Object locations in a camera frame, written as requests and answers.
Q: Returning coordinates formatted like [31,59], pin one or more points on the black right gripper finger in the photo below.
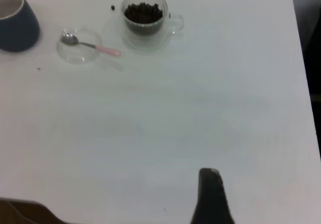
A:
[212,199]

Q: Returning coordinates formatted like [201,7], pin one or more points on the dark grey ceramic mug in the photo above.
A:
[17,33]

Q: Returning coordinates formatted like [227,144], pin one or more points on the dark coffee beans heap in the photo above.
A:
[143,13]

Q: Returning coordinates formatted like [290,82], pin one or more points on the clear round glass dish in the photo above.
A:
[80,58]

